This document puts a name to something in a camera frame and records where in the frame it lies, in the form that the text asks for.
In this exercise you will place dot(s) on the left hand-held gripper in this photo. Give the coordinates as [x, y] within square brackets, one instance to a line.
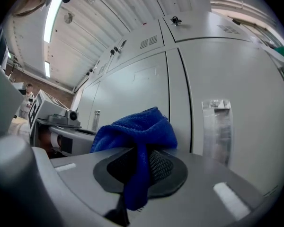
[49, 107]

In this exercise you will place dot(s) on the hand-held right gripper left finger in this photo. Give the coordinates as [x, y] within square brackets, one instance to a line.
[80, 181]

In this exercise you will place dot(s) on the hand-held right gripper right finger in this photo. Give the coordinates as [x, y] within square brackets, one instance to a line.
[203, 174]

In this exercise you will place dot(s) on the blue cloth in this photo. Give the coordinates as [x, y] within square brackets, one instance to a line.
[137, 131]

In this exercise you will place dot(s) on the bank of grey locker doors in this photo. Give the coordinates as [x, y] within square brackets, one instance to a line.
[227, 79]

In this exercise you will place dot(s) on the black locker key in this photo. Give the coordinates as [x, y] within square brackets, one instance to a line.
[113, 51]

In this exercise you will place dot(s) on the silver locker key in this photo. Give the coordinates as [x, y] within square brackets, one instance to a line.
[176, 20]

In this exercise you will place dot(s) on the person's left hand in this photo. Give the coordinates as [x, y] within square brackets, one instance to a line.
[44, 139]

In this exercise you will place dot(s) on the short ceiling light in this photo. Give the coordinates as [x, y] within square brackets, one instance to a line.
[47, 69]

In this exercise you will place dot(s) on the long ceiling light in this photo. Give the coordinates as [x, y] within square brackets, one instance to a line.
[51, 18]

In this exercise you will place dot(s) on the round ceiling fixture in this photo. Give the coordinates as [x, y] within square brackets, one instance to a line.
[68, 18]

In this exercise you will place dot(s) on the white sheet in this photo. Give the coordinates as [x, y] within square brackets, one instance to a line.
[278, 59]

